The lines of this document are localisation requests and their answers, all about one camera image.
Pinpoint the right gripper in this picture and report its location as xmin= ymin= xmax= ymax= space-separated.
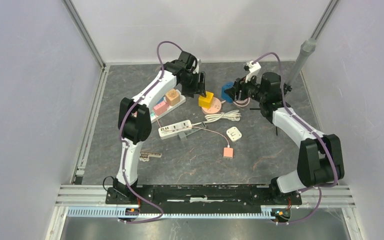
xmin=225 ymin=71 xmax=266 ymax=104

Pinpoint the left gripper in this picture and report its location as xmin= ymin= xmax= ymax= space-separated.
xmin=179 ymin=71 xmax=207 ymax=99

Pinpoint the blue cube socket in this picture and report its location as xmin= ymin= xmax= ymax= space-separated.
xmin=221 ymin=82 xmax=237 ymax=103

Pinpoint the yellow cube socket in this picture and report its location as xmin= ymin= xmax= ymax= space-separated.
xmin=198 ymin=91 xmax=214 ymax=109

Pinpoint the white square plug adapter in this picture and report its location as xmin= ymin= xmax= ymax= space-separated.
xmin=226 ymin=126 xmax=243 ymax=142

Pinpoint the small pink charger plug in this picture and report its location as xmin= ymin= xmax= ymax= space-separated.
xmin=223 ymin=147 xmax=234 ymax=159

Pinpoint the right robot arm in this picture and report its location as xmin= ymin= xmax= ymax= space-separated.
xmin=223 ymin=72 xmax=345 ymax=204

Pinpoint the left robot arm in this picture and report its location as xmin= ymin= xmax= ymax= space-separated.
xmin=113 ymin=51 xmax=207 ymax=204

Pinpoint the pink round socket base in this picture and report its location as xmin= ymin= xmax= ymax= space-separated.
xmin=201 ymin=97 xmax=223 ymax=115

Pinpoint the tan wooden cube plug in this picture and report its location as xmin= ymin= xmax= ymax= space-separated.
xmin=165 ymin=88 xmax=181 ymax=107

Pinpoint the pink square plug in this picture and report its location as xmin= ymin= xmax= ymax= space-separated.
xmin=153 ymin=100 xmax=170 ymax=116

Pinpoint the long white power strip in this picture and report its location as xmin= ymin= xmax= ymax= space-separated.
xmin=150 ymin=89 xmax=186 ymax=123

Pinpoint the small white power strip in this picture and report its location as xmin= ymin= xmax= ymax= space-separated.
xmin=158 ymin=120 xmax=192 ymax=140

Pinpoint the pink coiled cable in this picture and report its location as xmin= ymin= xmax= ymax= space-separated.
xmin=233 ymin=97 xmax=251 ymax=108

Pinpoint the white bundled cable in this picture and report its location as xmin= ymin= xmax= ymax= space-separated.
xmin=204 ymin=109 xmax=242 ymax=124

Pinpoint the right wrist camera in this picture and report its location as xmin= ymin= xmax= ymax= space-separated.
xmin=244 ymin=61 xmax=261 ymax=83

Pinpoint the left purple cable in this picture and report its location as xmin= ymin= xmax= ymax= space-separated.
xmin=118 ymin=40 xmax=185 ymax=225

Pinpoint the purple cable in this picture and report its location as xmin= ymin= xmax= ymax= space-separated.
xmin=253 ymin=52 xmax=340 ymax=226
xmin=118 ymin=40 xmax=185 ymax=225

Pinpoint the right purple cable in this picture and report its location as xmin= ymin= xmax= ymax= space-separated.
xmin=253 ymin=52 xmax=340 ymax=226

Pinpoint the thin pink charger cable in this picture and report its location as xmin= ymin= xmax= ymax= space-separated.
xmin=153 ymin=115 xmax=230 ymax=149

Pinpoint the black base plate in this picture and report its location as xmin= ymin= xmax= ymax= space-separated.
xmin=105 ymin=184 xmax=302 ymax=214

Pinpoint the white cable duct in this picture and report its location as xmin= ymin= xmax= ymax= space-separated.
xmin=66 ymin=206 xmax=289 ymax=220

